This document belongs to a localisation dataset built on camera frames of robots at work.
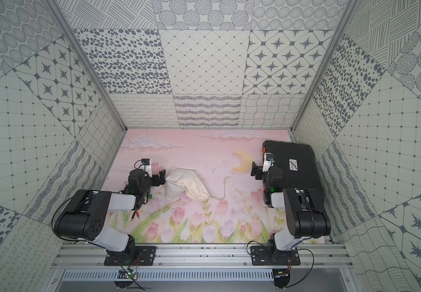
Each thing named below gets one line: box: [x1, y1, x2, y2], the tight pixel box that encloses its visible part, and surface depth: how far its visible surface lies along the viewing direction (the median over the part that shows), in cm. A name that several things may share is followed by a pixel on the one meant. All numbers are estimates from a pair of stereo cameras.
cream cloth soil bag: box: [164, 166, 211, 202], surface depth 89 cm
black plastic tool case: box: [262, 139, 325, 204], surface depth 98 cm
